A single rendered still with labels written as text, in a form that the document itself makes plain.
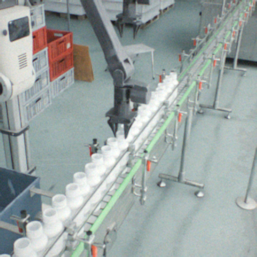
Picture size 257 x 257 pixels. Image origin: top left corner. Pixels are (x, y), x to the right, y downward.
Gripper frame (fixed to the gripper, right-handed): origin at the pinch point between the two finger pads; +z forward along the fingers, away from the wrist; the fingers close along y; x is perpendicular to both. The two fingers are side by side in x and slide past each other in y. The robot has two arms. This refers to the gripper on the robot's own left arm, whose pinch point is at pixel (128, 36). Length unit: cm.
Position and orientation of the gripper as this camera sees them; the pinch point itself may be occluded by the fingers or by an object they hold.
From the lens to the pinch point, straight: 173.4
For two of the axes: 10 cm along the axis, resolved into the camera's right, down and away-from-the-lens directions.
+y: -9.3, -2.1, 3.1
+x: -3.7, 4.2, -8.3
